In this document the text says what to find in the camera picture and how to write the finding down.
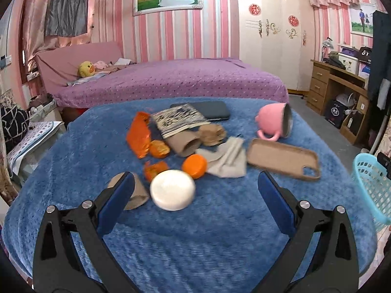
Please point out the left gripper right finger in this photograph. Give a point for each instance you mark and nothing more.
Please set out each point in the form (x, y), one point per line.
(321, 253)

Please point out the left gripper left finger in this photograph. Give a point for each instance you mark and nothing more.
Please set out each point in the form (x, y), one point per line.
(57, 266)

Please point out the brown paper cup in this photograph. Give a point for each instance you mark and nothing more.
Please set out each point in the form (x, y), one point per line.
(139, 196)

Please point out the white round lid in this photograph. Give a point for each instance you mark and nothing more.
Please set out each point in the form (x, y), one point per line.
(172, 190)

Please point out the beige cloth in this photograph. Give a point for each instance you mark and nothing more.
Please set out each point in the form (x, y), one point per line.
(228, 160)

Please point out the light blue laundry basket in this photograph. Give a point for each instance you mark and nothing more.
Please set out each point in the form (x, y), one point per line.
(372, 177)

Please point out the small orange peel piece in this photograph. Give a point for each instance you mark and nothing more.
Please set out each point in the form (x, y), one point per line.
(152, 170)

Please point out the tan phone case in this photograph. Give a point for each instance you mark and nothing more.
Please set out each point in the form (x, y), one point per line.
(284, 159)

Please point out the blue fleece blanket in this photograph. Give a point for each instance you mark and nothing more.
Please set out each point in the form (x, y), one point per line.
(224, 241)

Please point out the black patterned bag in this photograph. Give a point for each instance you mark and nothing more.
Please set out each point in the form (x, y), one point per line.
(15, 123)

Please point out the black shopping bag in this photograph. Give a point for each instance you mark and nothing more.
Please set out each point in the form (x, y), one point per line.
(335, 113)

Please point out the orange snack wrapper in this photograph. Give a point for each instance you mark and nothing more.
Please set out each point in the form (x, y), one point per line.
(139, 135)

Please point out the pink steel-lined mug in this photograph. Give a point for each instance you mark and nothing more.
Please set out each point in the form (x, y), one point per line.
(274, 121)

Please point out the cardboard tube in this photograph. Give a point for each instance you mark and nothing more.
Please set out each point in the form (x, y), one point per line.
(184, 143)

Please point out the crumpled brown paper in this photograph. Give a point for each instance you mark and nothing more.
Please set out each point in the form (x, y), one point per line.
(211, 134)

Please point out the patterned fabric pouch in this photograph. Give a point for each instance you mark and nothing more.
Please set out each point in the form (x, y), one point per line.
(174, 120)

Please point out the wooden desk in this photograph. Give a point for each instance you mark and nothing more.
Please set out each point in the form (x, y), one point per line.
(327, 83)

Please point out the black smartphone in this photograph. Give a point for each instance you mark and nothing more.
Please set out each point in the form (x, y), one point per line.
(211, 110)

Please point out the pink headboard cover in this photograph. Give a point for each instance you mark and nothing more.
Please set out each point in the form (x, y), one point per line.
(60, 66)

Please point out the yellow duck plush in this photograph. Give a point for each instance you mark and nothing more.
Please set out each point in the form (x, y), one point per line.
(86, 69)

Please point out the white storage box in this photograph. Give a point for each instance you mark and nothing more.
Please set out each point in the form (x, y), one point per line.
(351, 63)

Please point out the purple dotted bed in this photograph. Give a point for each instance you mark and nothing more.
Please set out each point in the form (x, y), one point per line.
(204, 77)

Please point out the dark hanging jacket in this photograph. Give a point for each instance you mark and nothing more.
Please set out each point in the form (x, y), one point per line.
(379, 79)

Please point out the desk lamp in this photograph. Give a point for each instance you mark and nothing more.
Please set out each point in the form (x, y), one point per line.
(326, 45)

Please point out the small framed couple photo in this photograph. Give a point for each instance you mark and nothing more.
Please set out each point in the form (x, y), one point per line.
(361, 18)

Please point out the white wardrobe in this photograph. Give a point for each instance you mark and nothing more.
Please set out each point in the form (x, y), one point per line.
(278, 37)

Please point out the grey window curtain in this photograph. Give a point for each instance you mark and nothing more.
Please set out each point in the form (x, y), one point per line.
(66, 18)

